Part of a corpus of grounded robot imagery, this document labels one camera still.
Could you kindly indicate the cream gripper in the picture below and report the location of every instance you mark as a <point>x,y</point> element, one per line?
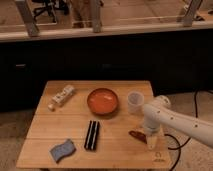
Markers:
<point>151,141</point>

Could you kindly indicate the middle metal railing post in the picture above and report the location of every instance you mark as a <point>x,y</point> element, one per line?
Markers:
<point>95,16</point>

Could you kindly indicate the orange bowl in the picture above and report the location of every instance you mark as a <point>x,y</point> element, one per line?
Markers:
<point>102,101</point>

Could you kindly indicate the wooden table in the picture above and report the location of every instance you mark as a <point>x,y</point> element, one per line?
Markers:
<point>73,137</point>

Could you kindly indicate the metal railing post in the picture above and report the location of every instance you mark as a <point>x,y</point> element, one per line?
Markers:
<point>189,16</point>
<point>95,16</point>
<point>27,18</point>

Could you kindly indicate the translucent ceramic cup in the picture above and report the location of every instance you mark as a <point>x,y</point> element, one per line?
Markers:
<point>135,100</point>

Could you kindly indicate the black white striped block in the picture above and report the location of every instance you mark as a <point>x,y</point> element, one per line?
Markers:
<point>92,136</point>

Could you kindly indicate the white tube bottle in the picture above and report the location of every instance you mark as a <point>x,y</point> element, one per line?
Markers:
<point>60,98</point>

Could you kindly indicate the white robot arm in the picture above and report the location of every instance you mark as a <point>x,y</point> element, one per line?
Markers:
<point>157,111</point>

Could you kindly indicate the blue sponge cloth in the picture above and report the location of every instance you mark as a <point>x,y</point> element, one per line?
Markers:
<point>62,150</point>

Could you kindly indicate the black office chair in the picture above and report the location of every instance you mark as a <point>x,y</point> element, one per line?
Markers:
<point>50,6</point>

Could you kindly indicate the left metal railing post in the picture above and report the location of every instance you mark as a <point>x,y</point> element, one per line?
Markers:
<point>27,18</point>

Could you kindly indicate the right metal railing post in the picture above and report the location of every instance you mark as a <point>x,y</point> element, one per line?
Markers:
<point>189,16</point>

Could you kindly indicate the red chili pepper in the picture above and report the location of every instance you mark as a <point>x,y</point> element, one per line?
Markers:
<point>138,135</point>

